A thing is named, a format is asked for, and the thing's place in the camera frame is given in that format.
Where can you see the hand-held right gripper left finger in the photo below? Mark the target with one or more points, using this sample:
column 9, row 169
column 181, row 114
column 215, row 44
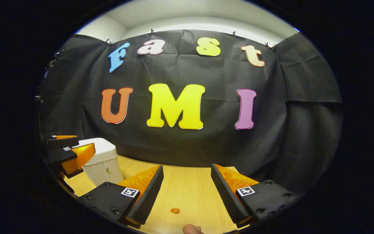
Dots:
column 149, row 198

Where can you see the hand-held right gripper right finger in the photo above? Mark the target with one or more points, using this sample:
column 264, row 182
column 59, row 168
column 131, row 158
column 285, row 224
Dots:
column 227, row 198

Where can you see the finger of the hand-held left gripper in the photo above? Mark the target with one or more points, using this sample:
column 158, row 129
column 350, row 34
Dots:
column 62, row 142
column 62, row 156

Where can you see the orange paper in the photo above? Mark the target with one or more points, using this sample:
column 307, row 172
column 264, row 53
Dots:
column 174, row 211

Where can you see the white desktop garbage bin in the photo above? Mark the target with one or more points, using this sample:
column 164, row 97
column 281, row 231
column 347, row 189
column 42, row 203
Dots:
column 104, row 159

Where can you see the wooden desktop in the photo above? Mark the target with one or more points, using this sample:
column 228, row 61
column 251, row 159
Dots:
column 187, row 188

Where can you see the black backdrop cloth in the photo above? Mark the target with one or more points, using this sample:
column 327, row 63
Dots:
column 213, row 146

